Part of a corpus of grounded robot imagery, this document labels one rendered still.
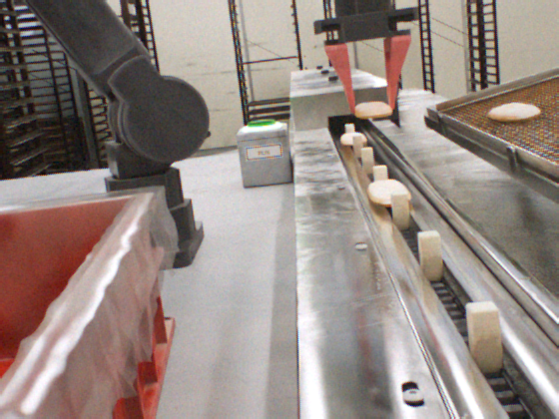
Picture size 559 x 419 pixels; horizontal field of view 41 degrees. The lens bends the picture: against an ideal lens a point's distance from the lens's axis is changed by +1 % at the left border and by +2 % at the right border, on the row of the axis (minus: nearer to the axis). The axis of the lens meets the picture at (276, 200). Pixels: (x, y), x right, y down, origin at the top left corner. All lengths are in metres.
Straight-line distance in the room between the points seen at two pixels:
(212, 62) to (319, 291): 7.43
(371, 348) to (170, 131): 0.38
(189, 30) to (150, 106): 7.20
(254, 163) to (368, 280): 0.59
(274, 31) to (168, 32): 1.08
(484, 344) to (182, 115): 0.39
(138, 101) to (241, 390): 0.32
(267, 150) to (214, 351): 0.56
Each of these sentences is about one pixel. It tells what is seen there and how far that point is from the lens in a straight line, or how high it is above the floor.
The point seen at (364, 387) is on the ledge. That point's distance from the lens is 0.32.
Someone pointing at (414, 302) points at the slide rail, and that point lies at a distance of 0.44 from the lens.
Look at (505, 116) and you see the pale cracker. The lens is 0.83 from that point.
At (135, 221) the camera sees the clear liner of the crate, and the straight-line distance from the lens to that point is 0.39.
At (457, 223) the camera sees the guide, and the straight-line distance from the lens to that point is 0.57.
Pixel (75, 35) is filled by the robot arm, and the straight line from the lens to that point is 0.69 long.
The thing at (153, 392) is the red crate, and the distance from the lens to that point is 0.41.
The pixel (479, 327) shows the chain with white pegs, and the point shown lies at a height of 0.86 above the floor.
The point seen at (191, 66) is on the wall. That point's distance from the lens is 7.87.
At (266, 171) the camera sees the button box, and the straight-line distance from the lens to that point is 1.02.
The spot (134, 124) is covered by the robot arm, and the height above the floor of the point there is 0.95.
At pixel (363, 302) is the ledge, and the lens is 0.41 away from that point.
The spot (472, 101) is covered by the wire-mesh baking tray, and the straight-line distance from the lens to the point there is 1.04.
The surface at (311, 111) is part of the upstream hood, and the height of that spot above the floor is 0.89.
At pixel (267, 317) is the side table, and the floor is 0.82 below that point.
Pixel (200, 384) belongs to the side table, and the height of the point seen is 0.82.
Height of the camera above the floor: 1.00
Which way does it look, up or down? 11 degrees down
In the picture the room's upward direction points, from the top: 7 degrees counter-clockwise
